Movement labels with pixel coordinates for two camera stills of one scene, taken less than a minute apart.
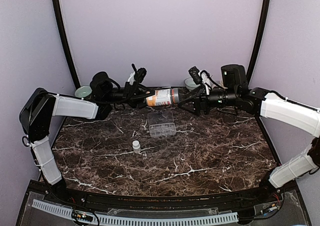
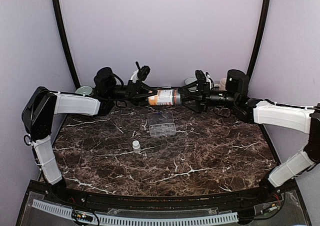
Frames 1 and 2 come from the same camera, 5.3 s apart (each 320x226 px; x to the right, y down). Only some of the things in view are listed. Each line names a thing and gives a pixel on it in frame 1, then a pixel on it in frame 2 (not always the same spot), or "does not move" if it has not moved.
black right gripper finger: (191, 98) -> (192, 88)
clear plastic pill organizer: (161, 124) does not move
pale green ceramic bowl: (83, 91) does not move
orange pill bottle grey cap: (166, 96) does not move
